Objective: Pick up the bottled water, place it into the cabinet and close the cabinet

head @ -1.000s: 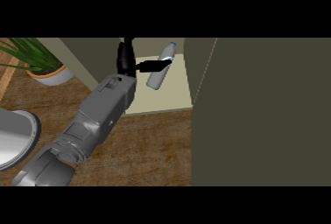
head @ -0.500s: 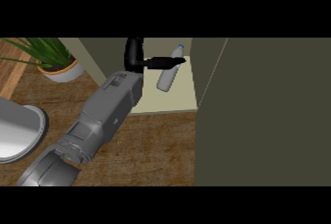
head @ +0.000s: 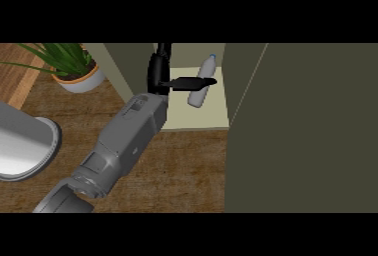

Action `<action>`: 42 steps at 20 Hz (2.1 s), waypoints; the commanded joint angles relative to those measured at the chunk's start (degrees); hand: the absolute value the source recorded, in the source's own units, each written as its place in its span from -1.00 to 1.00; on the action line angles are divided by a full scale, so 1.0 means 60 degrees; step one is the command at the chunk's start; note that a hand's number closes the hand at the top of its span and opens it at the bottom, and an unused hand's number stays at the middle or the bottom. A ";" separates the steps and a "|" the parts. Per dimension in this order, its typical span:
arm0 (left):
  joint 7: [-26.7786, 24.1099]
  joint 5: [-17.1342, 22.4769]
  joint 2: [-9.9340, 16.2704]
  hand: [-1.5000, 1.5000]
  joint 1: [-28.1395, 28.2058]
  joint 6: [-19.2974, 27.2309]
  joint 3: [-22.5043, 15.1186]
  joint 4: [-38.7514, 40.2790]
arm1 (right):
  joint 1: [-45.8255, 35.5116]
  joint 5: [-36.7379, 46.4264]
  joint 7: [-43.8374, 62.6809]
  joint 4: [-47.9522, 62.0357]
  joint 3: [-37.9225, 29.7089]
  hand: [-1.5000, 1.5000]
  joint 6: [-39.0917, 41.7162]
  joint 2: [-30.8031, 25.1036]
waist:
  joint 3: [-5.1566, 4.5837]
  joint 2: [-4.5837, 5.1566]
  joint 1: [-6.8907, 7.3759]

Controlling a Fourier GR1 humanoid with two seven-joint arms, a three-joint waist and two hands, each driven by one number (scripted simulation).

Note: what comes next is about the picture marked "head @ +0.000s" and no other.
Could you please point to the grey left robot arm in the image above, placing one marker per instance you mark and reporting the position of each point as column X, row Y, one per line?
column 129, row 133

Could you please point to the dark olive cabinet door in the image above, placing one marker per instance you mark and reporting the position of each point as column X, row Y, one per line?
column 305, row 133

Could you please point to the clear plastic water bottle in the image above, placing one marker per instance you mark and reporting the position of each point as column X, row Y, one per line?
column 207, row 70

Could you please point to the olive green cabinet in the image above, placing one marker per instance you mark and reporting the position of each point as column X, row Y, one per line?
column 197, row 116

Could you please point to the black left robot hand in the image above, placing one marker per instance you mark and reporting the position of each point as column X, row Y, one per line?
column 158, row 73

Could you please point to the silver grey round appliance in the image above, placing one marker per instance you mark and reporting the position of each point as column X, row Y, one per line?
column 23, row 146

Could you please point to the green plant in white pot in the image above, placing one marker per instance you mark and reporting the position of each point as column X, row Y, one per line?
column 74, row 71

